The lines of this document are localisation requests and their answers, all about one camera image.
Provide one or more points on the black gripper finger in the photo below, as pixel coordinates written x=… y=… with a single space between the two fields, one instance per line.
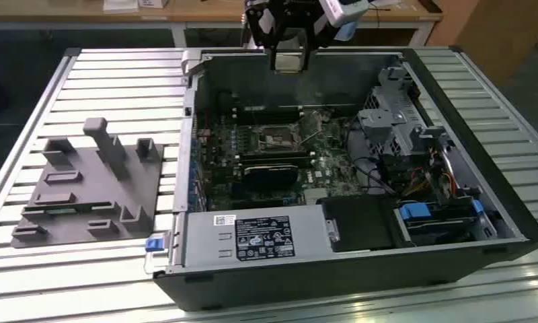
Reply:
x=308 y=60
x=274 y=57

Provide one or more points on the silver square CPU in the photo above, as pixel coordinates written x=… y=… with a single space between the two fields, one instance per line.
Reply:
x=291 y=60

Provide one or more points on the thin metal locking lever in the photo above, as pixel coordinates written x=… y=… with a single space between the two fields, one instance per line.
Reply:
x=312 y=136

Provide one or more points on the CPU socket with silver brackets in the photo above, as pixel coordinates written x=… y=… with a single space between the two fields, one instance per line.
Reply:
x=278 y=138

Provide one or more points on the RAM slot black latches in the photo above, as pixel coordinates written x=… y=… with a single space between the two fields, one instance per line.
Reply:
x=274 y=160

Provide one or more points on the grey metal drive cage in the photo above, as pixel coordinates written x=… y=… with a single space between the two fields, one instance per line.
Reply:
x=386 y=131

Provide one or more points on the green motherboard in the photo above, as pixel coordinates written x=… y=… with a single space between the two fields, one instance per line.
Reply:
x=342 y=175

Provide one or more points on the black graphics card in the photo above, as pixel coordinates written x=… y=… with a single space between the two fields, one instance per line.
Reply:
x=271 y=178

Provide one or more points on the white box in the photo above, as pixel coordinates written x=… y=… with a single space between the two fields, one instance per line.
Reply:
x=122 y=6

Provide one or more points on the silver chipset heat sink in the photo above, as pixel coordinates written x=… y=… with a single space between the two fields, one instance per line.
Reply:
x=315 y=195

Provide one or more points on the brown wooden cabinet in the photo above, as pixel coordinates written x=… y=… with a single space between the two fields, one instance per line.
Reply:
x=497 y=33

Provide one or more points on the wooden desk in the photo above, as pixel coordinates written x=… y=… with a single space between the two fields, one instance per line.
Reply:
x=72 y=15

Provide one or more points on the blue disk carrier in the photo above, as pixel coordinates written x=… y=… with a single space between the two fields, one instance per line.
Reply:
x=415 y=212

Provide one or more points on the grey power supply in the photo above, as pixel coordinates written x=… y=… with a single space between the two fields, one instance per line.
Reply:
x=207 y=242

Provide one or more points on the blue plastic bay clip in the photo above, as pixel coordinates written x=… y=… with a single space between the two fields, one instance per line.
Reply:
x=478 y=207

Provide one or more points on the grey plastic parts rack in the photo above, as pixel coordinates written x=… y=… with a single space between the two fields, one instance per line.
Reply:
x=94 y=202

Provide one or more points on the blue case latch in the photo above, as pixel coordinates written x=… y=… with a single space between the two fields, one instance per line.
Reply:
x=158 y=244

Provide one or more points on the black PC case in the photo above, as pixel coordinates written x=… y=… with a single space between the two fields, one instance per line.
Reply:
x=296 y=289

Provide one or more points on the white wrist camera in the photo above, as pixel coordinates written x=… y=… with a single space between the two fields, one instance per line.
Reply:
x=342 y=10

